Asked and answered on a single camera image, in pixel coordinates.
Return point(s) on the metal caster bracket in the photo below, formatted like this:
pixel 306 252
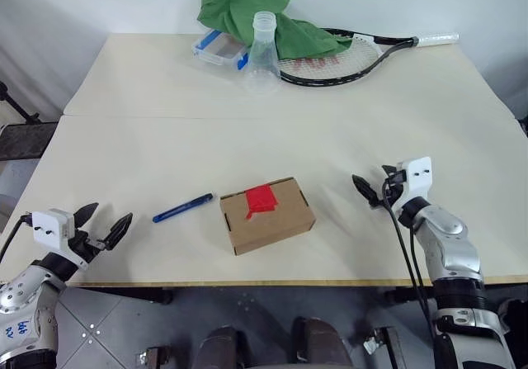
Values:
pixel 383 346
pixel 152 356

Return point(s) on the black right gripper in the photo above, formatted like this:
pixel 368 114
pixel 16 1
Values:
pixel 392 193

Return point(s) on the blue pen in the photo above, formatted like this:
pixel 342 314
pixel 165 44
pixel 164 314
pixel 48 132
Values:
pixel 183 207

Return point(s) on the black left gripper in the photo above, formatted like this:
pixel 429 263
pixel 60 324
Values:
pixel 84 249

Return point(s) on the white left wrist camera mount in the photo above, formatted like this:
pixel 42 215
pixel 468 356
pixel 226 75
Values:
pixel 49 226

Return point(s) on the green cloth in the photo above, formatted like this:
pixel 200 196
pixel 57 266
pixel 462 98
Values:
pixel 247 10

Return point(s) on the black floor mat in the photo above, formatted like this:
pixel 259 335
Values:
pixel 24 140

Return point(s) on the brown cardboard box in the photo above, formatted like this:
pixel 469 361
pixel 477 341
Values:
pixel 268 224

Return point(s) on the dark rounded shape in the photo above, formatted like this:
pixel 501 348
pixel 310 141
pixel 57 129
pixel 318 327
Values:
pixel 319 344
pixel 220 348

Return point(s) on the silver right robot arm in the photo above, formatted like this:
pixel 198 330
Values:
pixel 453 253

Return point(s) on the black white tennis racket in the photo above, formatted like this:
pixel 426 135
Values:
pixel 350 61

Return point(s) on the clear container with blue lid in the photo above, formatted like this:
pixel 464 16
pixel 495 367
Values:
pixel 218 49

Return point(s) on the red tape seal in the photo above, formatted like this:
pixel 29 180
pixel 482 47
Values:
pixel 260 200

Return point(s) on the clear plastic conical flask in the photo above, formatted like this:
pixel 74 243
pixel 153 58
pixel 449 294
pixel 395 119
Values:
pixel 262 59

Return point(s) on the black tripod stand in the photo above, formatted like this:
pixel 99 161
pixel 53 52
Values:
pixel 16 105

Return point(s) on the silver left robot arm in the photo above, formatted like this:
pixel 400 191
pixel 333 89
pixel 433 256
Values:
pixel 24 299

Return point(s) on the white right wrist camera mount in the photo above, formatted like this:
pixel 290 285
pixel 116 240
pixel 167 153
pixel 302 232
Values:
pixel 418 179

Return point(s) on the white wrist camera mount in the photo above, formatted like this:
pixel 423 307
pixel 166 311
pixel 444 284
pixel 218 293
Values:
pixel 49 226
pixel 418 179

